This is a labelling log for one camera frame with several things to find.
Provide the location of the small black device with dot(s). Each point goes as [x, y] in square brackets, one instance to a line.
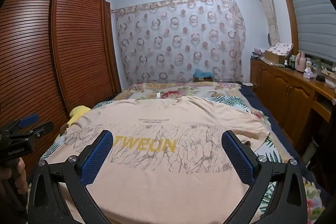
[320, 78]

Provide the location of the long wooden cabinet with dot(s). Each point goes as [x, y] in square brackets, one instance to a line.
[283, 92]

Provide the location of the grey waste bin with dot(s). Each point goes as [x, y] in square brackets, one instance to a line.
[311, 148]

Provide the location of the grey window blind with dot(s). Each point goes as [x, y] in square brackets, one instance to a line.
[312, 16]

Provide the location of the row of small bottles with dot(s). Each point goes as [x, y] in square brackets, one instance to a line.
[290, 62]

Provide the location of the tied beige window curtain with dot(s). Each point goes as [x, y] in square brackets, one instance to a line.
[267, 8]

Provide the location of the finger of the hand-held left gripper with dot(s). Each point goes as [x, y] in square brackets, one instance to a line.
[29, 119]
[43, 128]

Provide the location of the floral patterned cloth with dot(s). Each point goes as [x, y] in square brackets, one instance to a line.
[283, 47]

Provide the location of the person's left hand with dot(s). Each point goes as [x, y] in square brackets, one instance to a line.
[20, 171]

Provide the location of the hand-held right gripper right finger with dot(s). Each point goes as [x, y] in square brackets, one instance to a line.
[237, 161]

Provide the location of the small round desk fan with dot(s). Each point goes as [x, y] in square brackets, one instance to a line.
[270, 39]

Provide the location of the yellow plush toy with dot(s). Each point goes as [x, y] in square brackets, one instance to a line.
[78, 115]

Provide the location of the sheer circle-patterned curtain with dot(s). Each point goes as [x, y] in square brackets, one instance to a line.
[178, 37]

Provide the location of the open cardboard box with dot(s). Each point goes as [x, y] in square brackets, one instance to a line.
[274, 56]

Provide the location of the pink thermos jug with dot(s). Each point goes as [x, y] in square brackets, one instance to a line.
[300, 62]

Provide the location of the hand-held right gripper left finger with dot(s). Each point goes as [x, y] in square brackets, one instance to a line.
[97, 158]

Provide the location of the beige printed t-shirt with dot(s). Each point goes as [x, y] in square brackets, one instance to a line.
[157, 174]

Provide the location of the brown louvered wooden wardrobe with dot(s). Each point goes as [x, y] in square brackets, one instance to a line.
[65, 43]

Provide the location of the navy bed sheet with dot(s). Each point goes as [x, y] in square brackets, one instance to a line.
[278, 127]

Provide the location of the purple tissue pack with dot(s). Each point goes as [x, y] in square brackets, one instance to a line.
[308, 74]

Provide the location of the blue crumpled cloth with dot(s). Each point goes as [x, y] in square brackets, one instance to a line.
[202, 72]

